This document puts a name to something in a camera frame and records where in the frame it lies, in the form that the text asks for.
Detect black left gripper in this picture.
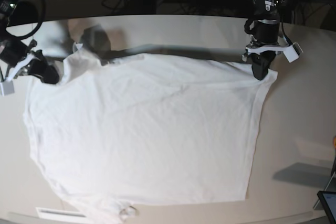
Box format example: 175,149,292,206
245,18,280,80

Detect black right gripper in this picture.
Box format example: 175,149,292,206
1,39,60,84

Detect white T-shirt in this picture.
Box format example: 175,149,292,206
24,49,278,223

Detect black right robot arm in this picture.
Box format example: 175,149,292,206
1,0,60,84

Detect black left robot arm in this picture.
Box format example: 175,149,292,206
243,0,284,80

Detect tablet screen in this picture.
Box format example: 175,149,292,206
317,191,336,224

